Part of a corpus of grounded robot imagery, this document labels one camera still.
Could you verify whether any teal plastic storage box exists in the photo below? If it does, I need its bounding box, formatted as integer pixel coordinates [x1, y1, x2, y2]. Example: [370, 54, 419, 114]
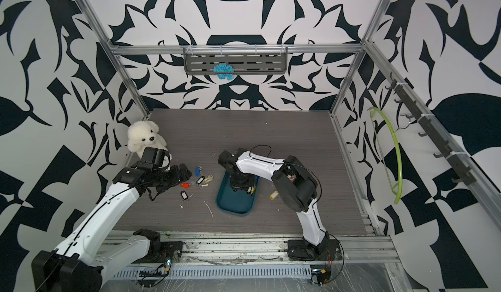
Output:
[215, 171, 258, 216]

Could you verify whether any yellow white tag key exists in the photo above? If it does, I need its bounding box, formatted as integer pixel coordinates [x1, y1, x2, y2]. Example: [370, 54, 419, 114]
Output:
[270, 190, 279, 200]

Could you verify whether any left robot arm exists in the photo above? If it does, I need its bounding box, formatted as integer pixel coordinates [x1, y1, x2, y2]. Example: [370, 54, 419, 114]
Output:
[31, 148, 193, 291]

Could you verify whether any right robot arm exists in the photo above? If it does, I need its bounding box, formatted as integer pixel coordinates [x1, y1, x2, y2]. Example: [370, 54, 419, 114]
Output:
[218, 148, 330, 261]

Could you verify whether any white teddy bear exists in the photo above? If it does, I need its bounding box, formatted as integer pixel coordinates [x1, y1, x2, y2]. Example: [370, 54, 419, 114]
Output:
[127, 121, 168, 158]

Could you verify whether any teal scrunchie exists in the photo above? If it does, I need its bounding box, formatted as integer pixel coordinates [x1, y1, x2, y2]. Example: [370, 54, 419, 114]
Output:
[213, 63, 235, 80]

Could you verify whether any green hoop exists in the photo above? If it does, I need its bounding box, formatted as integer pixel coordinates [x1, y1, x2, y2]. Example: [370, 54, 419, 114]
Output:
[367, 107, 404, 205]

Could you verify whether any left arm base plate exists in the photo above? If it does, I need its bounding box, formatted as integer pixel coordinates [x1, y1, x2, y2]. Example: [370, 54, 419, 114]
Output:
[150, 241, 184, 263]

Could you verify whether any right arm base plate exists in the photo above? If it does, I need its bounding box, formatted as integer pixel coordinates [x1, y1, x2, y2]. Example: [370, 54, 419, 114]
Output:
[287, 238, 343, 261]

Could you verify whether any grey wall shelf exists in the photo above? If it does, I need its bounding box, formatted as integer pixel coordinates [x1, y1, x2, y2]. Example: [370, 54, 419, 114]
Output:
[183, 45, 288, 75]

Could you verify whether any black hook rail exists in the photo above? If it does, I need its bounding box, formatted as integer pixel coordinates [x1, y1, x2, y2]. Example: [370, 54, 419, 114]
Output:
[387, 72, 477, 186]

